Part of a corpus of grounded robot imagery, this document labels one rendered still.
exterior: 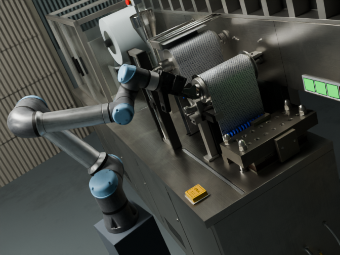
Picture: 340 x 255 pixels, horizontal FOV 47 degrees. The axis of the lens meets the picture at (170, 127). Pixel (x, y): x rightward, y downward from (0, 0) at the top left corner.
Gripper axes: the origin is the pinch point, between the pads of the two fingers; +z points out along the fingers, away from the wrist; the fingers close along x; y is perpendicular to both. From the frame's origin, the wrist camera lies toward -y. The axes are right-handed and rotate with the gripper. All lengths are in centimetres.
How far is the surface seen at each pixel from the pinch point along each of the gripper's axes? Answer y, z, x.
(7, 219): -181, -24, 226
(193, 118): -9.5, 4.3, 3.7
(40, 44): -15, -18, 326
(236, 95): 6.0, 16.6, -4.9
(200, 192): -35.7, 5.8, -17.0
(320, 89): 18.4, 31.4, -34.2
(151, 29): 25, -1, 68
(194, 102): -2.5, 2.8, 4.1
